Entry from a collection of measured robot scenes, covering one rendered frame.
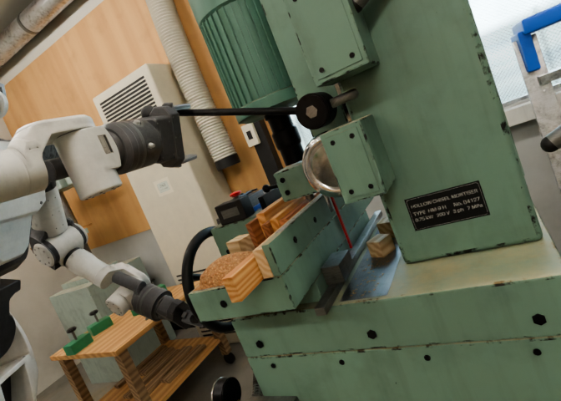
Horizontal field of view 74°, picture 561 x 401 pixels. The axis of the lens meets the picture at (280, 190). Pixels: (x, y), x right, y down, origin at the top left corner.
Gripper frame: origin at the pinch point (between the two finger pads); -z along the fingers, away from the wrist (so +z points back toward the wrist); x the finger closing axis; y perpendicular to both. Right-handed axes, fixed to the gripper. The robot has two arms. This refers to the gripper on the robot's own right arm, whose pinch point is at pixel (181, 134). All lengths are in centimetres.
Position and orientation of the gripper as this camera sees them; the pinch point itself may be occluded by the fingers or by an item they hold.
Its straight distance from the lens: 81.6
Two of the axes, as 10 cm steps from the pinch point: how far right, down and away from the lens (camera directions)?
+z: -4.2, 2.8, -8.6
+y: 9.0, 0.6, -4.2
